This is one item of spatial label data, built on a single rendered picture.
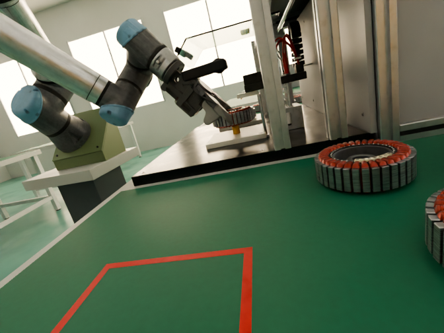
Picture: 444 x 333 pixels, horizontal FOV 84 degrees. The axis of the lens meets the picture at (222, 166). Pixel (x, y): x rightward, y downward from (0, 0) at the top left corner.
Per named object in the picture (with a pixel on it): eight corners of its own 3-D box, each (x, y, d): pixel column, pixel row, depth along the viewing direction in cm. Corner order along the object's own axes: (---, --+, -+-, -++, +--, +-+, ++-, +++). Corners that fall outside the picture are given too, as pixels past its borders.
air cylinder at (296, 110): (283, 131, 62) (280, 108, 60) (281, 126, 69) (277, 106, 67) (304, 127, 61) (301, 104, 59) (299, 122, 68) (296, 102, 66)
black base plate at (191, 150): (134, 186, 53) (130, 176, 53) (197, 131, 113) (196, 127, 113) (369, 144, 45) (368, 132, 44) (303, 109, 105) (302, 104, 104)
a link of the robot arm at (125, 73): (115, 92, 73) (114, 70, 63) (131, 64, 77) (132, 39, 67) (141, 104, 75) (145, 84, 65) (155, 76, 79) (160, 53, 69)
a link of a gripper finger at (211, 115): (219, 138, 61) (199, 114, 65) (235, 119, 59) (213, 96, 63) (213, 135, 59) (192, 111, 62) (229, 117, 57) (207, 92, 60)
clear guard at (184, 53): (173, 64, 74) (167, 43, 73) (191, 69, 97) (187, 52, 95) (283, 34, 68) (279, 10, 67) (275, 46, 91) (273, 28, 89)
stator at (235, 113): (210, 131, 62) (207, 116, 61) (217, 124, 73) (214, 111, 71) (255, 122, 60) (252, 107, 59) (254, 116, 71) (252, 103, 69)
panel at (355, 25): (370, 133, 43) (358, -75, 35) (301, 104, 105) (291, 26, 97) (377, 132, 43) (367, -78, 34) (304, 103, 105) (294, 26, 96)
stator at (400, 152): (307, 171, 39) (304, 148, 38) (383, 156, 37) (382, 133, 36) (334, 203, 28) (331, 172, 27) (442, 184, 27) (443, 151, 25)
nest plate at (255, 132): (206, 149, 62) (205, 145, 61) (215, 137, 76) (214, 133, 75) (266, 137, 59) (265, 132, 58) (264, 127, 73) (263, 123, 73)
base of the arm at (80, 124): (55, 156, 99) (32, 143, 90) (61, 126, 106) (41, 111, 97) (88, 147, 96) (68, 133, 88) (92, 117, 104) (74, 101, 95)
